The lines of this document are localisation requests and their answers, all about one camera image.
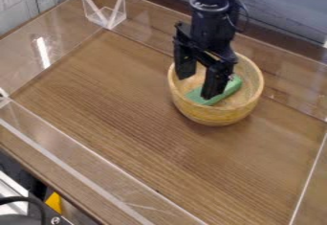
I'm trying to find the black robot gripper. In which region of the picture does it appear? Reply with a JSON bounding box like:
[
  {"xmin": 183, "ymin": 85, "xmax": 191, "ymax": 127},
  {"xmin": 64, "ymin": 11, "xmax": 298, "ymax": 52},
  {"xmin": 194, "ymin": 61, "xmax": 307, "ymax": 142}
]
[{"xmin": 174, "ymin": 0, "xmax": 239, "ymax": 100}]

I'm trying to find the green rectangular block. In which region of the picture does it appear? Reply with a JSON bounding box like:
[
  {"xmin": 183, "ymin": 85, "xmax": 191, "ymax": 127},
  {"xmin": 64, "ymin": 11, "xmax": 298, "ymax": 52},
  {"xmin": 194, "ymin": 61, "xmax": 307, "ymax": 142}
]
[{"xmin": 186, "ymin": 75, "xmax": 243, "ymax": 106}]

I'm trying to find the brown wooden bowl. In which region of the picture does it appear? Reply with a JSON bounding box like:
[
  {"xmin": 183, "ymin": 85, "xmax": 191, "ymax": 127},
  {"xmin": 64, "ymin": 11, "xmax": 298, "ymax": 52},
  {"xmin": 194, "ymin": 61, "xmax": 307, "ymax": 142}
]
[{"xmin": 167, "ymin": 54, "xmax": 265, "ymax": 126}]

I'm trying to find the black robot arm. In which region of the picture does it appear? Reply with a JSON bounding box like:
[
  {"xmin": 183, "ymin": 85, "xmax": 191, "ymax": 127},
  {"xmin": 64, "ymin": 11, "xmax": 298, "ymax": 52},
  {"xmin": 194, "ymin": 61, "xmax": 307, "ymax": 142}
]
[{"xmin": 172, "ymin": 0, "xmax": 243, "ymax": 100}]

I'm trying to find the clear acrylic corner bracket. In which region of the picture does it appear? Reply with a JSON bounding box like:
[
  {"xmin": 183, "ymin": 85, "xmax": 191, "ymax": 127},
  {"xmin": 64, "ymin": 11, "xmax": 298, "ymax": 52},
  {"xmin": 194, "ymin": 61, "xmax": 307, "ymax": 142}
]
[{"xmin": 82, "ymin": 0, "xmax": 127, "ymax": 31}]

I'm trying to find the clear acrylic front wall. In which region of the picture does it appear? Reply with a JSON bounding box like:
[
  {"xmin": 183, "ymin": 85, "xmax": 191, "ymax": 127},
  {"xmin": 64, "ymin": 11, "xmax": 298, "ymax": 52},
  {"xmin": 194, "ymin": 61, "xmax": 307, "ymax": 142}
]
[{"xmin": 0, "ymin": 99, "xmax": 207, "ymax": 225}]

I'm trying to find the black cable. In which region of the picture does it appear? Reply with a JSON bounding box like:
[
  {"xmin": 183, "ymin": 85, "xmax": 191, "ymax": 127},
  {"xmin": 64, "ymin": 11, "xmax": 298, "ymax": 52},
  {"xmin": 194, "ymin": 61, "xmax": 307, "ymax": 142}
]
[{"xmin": 0, "ymin": 196, "xmax": 47, "ymax": 225}]

